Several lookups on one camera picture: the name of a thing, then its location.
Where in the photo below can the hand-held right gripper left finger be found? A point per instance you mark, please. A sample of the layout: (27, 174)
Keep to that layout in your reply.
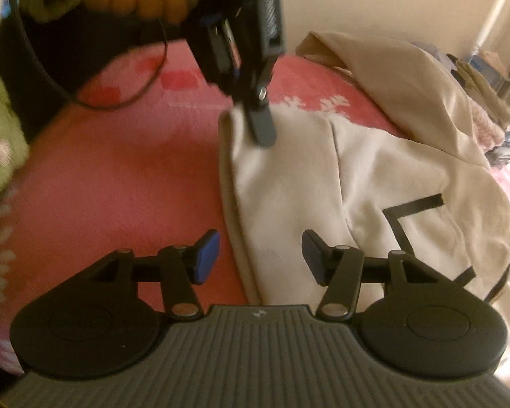
(206, 257)

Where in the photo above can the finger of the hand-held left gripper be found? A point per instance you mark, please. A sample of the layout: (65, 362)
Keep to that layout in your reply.
(219, 57)
(261, 127)

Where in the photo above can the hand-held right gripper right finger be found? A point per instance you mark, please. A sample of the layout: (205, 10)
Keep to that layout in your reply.
(314, 259)

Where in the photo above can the beige zip jacket black trim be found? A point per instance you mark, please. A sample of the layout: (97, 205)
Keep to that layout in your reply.
(301, 187)

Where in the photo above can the stack of folded clothes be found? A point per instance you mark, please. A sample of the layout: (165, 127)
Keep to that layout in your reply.
(488, 80)

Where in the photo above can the red floral blanket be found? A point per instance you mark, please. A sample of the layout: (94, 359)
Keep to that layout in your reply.
(110, 178)

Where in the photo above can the person's green fleece jacket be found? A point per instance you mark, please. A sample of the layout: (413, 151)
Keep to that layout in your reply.
(4, 144)

